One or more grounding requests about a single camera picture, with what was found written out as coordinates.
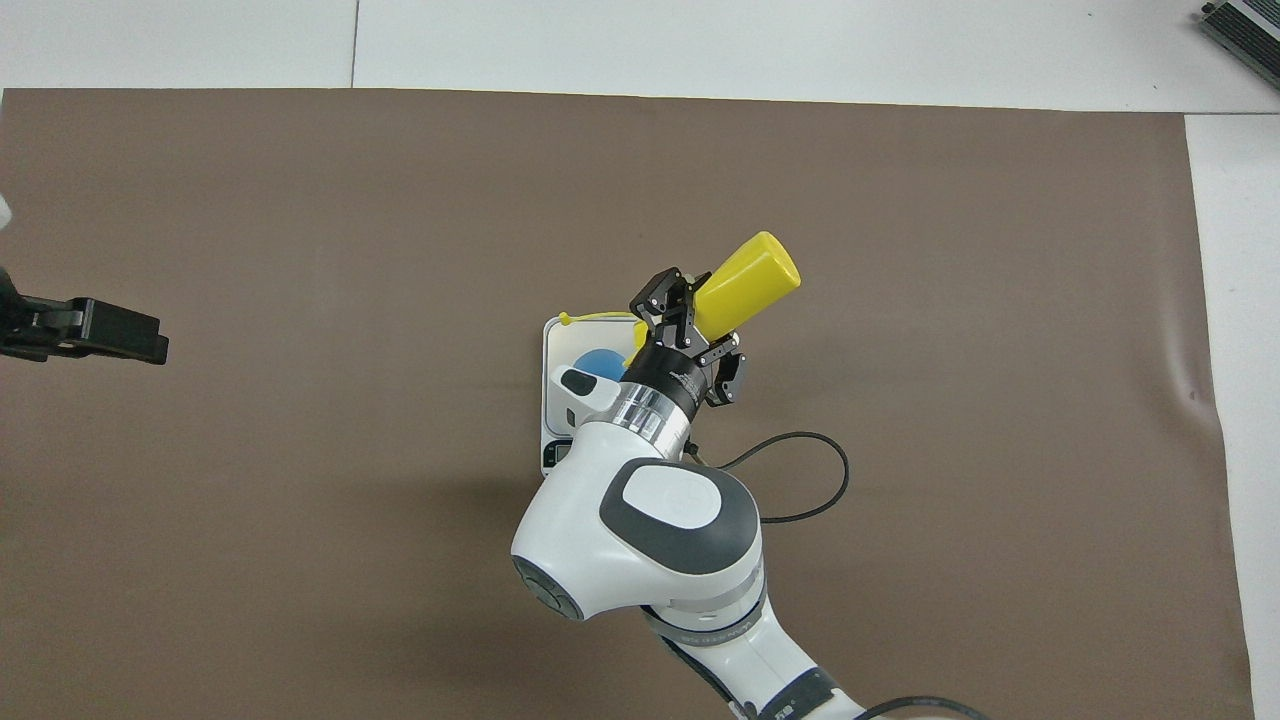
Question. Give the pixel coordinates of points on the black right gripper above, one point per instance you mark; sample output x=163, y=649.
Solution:
x=668, y=375

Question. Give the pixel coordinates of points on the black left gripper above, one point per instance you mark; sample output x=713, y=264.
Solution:
x=8, y=320

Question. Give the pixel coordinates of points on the yellow squeeze bottle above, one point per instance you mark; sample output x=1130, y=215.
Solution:
x=750, y=280

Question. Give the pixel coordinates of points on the light blue plastic cup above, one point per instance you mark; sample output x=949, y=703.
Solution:
x=600, y=362

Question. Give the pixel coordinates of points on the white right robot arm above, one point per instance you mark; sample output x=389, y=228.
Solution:
x=640, y=520

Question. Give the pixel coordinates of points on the silver digital kitchen scale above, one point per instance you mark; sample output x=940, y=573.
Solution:
x=556, y=345

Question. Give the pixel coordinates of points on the brown paper table mat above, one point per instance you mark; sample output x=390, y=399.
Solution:
x=300, y=560

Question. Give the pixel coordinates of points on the grey ribbed metal device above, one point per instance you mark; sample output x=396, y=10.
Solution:
x=1250, y=30

